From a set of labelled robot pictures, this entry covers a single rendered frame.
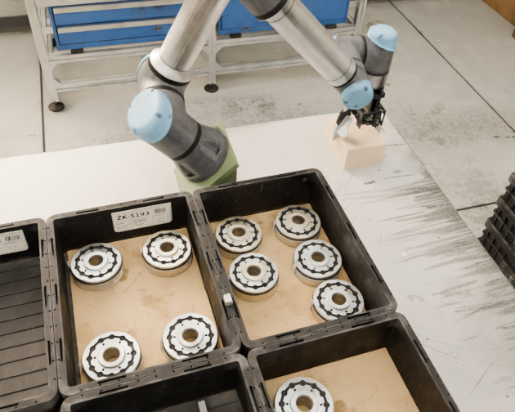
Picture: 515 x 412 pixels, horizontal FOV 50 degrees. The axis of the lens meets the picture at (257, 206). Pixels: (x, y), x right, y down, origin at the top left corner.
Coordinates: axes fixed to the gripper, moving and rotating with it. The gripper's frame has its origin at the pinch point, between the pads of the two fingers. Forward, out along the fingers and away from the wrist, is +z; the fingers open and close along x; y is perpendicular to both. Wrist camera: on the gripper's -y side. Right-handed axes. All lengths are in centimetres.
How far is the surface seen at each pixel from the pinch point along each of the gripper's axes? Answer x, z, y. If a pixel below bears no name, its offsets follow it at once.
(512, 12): 209, 70, -178
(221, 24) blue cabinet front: -6, 39, -141
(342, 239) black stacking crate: -26, -14, 47
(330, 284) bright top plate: -31, -11, 55
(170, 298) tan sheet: -63, -8, 49
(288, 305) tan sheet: -41, -8, 56
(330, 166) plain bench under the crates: -9.2, 5.3, 5.9
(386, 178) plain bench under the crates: 4.8, 5.2, 14.5
